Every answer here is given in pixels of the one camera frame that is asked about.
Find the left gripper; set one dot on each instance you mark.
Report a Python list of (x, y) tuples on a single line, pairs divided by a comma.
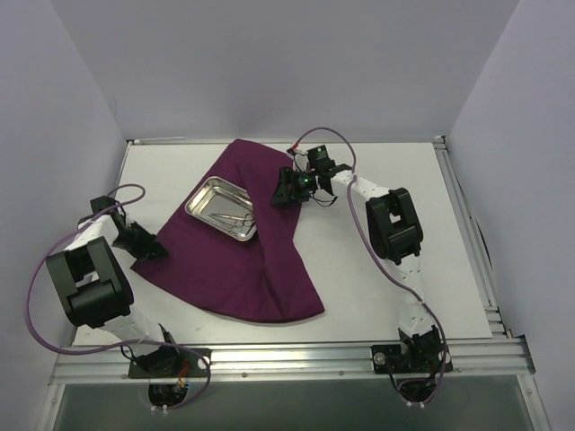
[(141, 242)]

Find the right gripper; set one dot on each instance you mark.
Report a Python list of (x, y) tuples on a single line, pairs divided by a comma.
[(284, 189)]

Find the purple cloth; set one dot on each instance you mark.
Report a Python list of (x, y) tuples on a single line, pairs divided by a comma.
[(263, 280)]

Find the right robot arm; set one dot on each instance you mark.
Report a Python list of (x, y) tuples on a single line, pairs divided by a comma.
[(389, 227)]

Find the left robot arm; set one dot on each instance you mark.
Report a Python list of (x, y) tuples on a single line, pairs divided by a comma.
[(94, 290)]

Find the steel surgical scissors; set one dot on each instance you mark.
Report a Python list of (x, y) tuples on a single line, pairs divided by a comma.
[(237, 220)]

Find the steel forceps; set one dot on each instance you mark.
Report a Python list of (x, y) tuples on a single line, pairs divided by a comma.
[(240, 229)]

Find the steel instrument tray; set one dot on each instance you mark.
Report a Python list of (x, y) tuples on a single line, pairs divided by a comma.
[(216, 195)]

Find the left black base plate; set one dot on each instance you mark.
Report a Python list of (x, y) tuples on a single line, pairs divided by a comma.
[(168, 362)]

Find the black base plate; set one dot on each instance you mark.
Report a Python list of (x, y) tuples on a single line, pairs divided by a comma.
[(399, 359), (168, 362)]

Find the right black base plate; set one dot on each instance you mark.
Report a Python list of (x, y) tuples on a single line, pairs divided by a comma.
[(399, 359)]

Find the aluminium right rail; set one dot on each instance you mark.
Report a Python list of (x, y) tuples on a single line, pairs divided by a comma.
[(474, 243)]

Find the aluminium rail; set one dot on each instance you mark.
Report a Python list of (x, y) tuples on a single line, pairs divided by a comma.
[(474, 243), (297, 362)]

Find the aluminium front rail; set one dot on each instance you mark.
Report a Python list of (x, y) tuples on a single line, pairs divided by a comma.
[(297, 362)]

